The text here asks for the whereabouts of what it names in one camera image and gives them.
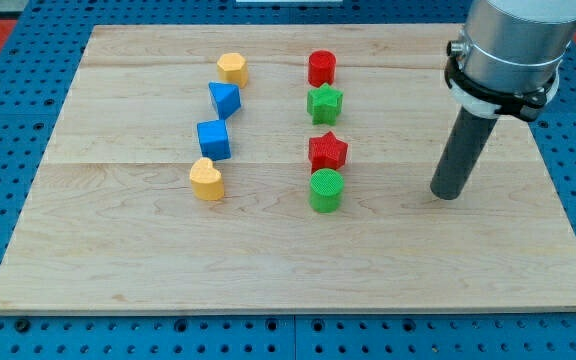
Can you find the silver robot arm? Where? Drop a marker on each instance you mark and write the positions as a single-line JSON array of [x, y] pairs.
[[506, 58]]

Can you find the red star block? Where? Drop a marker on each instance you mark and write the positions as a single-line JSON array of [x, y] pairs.
[[327, 151]]

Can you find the green star block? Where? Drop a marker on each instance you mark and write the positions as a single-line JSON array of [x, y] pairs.
[[324, 104]]

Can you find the wooden board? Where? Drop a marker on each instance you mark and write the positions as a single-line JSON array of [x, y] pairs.
[[111, 225]]

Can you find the green cylinder block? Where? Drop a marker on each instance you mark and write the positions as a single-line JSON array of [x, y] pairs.
[[326, 189]]

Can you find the yellow heart block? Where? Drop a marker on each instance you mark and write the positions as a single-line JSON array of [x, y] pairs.
[[206, 181]]

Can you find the blue cube block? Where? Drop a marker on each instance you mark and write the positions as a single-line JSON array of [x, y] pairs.
[[214, 139]]

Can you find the blue triangle block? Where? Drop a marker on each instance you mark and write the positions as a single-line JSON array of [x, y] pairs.
[[225, 98]]

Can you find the red cylinder block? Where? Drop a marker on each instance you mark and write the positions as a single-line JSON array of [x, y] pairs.
[[321, 68]]

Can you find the yellow hexagon block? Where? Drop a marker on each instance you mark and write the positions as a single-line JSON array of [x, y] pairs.
[[232, 68]]

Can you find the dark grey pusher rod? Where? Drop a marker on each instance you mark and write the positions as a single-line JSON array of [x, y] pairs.
[[466, 141]]

